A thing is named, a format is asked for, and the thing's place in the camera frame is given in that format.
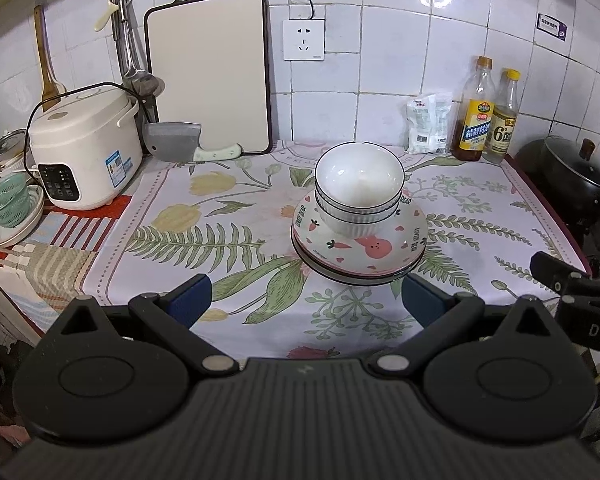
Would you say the steel cleaver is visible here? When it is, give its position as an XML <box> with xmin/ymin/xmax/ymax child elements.
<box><xmin>144</xmin><ymin>122</ymin><xmax>243</xmax><ymax>162</ymax></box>

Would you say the white wall socket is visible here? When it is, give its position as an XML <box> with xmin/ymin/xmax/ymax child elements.
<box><xmin>282</xmin><ymin>18</ymin><xmax>327</xmax><ymax>62</ymax></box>

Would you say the white handled peeler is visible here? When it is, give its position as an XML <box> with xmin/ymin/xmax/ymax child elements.
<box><xmin>94</xmin><ymin>0</ymin><xmax>123</xmax><ymax>32</ymax></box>

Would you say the black rice cooker cable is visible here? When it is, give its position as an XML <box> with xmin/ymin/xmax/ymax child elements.
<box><xmin>24</xmin><ymin>81</ymin><xmax>153</xmax><ymax>186</ymax></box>

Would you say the white vinegar bottle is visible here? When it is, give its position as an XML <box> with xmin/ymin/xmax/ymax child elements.
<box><xmin>484</xmin><ymin>68</ymin><xmax>522</xmax><ymax>163</ymax></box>

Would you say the small glass lid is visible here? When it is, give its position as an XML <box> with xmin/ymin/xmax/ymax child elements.
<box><xmin>0</xmin><ymin>129</ymin><xmax>28</xmax><ymax>163</ymax></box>

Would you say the clear plastic seasoning packet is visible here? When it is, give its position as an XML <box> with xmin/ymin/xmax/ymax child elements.
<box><xmin>406</xmin><ymin>97</ymin><xmax>438</xmax><ymax>155</ymax></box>
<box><xmin>430</xmin><ymin>92</ymin><xmax>453</xmax><ymax>155</ymax></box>

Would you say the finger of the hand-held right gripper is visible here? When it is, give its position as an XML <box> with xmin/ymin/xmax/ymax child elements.
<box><xmin>530</xmin><ymin>251</ymin><xmax>600</xmax><ymax>301</ymax></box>

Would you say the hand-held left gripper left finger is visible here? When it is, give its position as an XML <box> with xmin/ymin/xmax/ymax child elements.
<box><xmin>47</xmin><ymin>274</ymin><xmax>238</xmax><ymax>376</ymax></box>

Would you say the white ribbed bowl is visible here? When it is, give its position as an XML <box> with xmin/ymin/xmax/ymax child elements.
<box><xmin>314</xmin><ymin>142</ymin><xmax>406</xmax><ymax>209</ymax></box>
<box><xmin>317</xmin><ymin>195</ymin><xmax>402</xmax><ymax>239</ymax></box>
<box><xmin>315</xmin><ymin>185</ymin><xmax>405</xmax><ymax>217</ymax></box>

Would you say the hanging metal ladle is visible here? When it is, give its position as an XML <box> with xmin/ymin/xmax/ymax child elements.
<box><xmin>114</xmin><ymin>0</ymin><xmax>166</xmax><ymax>97</ymax></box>

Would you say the green plastic colander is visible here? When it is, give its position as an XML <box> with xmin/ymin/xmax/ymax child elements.
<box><xmin>0</xmin><ymin>170</ymin><xmax>31</xmax><ymax>226</ymax></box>

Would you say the wall sticker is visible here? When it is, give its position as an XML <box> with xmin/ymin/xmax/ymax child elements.
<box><xmin>536</xmin><ymin>12</ymin><xmax>568</xmax><ymax>43</ymax></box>

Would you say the white rice cooker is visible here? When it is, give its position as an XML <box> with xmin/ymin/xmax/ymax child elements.
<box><xmin>27</xmin><ymin>85</ymin><xmax>145</xmax><ymax>211</ymax></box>

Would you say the cooking wine bottle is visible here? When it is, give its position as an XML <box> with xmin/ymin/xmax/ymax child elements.
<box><xmin>451</xmin><ymin>56</ymin><xmax>496</xmax><ymax>162</ymax></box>

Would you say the black wok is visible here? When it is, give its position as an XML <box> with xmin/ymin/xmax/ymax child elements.
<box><xmin>515</xmin><ymin>135</ymin><xmax>600</xmax><ymax>221</ymax></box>

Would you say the white dish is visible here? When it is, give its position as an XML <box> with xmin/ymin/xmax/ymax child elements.
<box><xmin>0</xmin><ymin>185</ymin><xmax>46</xmax><ymax>248</ymax></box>

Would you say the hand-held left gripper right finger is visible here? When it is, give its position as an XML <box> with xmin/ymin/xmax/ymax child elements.
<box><xmin>372</xmin><ymin>274</ymin><xmax>561</xmax><ymax>373</ymax></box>

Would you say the white cutting board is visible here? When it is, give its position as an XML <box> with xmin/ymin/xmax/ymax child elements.
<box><xmin>144</xmin><ymin>0</ymin><xmax>272</xmax><ymax>156</ymax></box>

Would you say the striped cloth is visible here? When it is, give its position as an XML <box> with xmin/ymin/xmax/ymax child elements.
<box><xmin>0</xmin><ymin>195</ymin><xmax>133</xmax><ymax>331</ymax></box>

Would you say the glass wok lid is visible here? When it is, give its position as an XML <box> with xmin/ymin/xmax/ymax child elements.
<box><xmin>542</xmin><ymin>135</ymin><xmax>600</xmax><ymax>196</ymax></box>

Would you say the wooden spatula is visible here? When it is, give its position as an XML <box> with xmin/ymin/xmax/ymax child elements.
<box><xmin>32</xmin><ymin>5</ymin><xmax>67</xmax><ymax>111</ymax></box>

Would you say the floral tablecloth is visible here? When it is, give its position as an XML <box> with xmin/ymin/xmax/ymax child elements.
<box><xmin>97</xmin><ymin>140</ymin><xmax>593</xmax><ymax>361</ymax></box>

